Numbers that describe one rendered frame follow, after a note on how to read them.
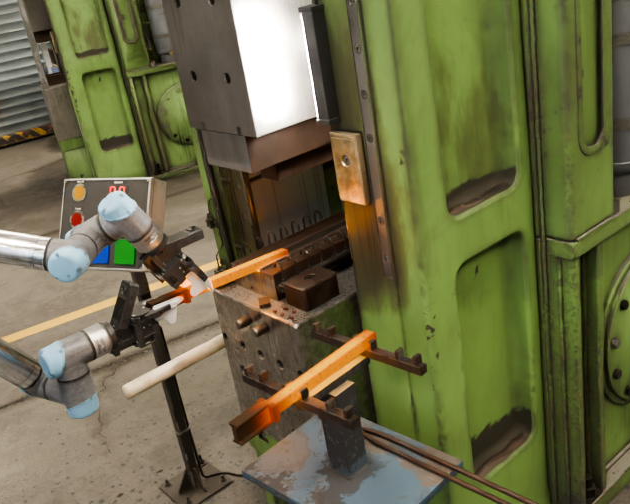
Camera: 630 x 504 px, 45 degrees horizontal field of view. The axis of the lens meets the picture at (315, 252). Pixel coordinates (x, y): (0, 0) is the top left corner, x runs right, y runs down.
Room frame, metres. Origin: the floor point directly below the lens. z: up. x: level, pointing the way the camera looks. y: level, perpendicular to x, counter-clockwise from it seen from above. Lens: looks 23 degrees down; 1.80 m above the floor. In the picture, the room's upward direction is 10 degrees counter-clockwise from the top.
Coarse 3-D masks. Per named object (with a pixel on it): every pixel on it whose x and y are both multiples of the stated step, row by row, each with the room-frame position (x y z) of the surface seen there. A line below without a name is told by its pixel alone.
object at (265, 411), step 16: (368, 336) 1.44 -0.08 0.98; (336, 352) 1.40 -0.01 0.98; (352, 352) 1.40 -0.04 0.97; (320, 368) 1.35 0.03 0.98; (336, 368) 1.36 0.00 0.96; (288, 384) 1.31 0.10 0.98; (304, 384) 1.30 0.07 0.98; (272, 400) 1.26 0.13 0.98; (288, 400) 1.27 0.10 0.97; (240, 416) 1.21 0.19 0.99; (256, 416) 1.22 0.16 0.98; (272, 416) 1.23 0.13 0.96; (240, 432) 1.19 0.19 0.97; (256, 432) 1.21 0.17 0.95
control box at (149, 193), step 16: (64, 192) 2.34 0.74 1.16; (96, 192) 2.28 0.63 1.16; (128, 192) 2.22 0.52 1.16; (144, 192) 2.20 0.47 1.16; (160, 192) 2.23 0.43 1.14; (64, 208) 2.32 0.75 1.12; (80, 208) 2.29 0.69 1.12; (96, 208) 2.26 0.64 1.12; (144, 208) 2.17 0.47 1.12; (160, 208) 2.21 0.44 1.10; (64, 224) 2.29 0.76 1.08; (160, 224) 2.20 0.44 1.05; (112, 256) 2.16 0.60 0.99
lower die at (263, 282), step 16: (320, 224) 2.16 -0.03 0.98; (288, 240) 2.05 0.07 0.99; (320, 240) 1.99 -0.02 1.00; (336, 240) 1.98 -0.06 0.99; (256, 256) 1.97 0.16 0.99; (304, 256) 1.91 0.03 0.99; (320, 256) 1.92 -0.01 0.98; (256, 272) 1.88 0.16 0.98; (272, 272) 1.84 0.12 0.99; (288, 272) 1.85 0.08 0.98; (256, 288) 1.90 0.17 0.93; (272, 288) 1.83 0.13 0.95
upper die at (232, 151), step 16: (288, 128) 1.90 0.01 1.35; (304, 128) 1.93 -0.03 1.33; (320, 128) 1.96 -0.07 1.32; (208, 144) 1.96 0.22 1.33; (224, 144) 1.90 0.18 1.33; (240, 144) 1.84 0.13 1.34; (256, 144) 1.84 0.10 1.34; (272, 144) 1.87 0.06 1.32; (288, 144) 1.90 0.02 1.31; (304, 144) 1.93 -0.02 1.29; (320, 144) 1.96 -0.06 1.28; (208, 160) 1.98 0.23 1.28; (224, 160) 1.91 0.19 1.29; (240, 160) 1.85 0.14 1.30; (256, 160) 1.83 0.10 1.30; (272, 160) 1.86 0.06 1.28
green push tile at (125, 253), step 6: (120, 240) 2.16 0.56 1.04; (126, 240) 2.15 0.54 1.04; (120, 246) 2.15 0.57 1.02; (126, 246) 2.14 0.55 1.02; (132, 246) 2.13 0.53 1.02; (120, 252) 2.14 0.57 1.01; (126, 252) 2.13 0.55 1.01; (132, 252) 2.12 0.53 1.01; (114, 258) 2.14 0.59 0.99; (120, 258) 2.13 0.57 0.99; (126, 258) 2.12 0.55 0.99; (132, 258) 2.11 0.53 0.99; (120, 264) 2.13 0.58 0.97; (126, 264) 2.11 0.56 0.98; (132, 264) 2.10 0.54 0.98
